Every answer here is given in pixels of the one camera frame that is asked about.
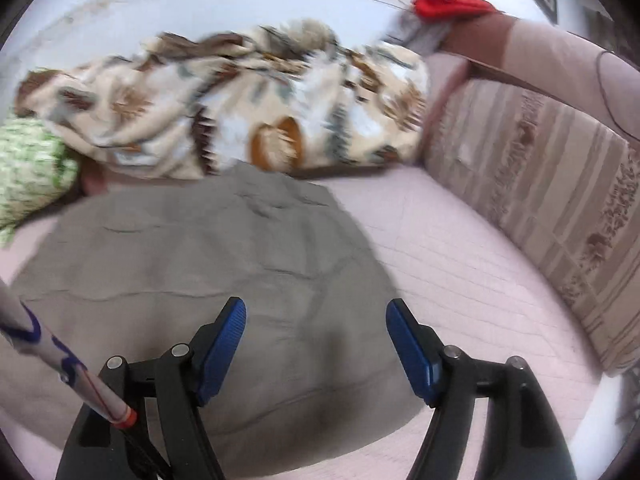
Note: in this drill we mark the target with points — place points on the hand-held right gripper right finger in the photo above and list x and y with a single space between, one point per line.
407 350

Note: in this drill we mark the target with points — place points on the green patterned pillow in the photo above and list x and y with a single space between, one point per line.
30 170

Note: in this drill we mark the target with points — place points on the red cloth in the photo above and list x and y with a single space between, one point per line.
440 5

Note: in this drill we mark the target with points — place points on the grey cloth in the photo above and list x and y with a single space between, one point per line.
420 35

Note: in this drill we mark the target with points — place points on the pink sofa bed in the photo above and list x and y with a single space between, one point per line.
450 240

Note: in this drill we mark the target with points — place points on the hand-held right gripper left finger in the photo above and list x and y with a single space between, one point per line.
222 350

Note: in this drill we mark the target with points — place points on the grey hooded puffer jacket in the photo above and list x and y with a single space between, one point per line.
200 260

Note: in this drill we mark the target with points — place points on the striped sofa back cushion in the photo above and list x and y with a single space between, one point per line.
550 185

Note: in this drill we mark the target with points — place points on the leaf print blanket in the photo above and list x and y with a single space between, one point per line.
325 100

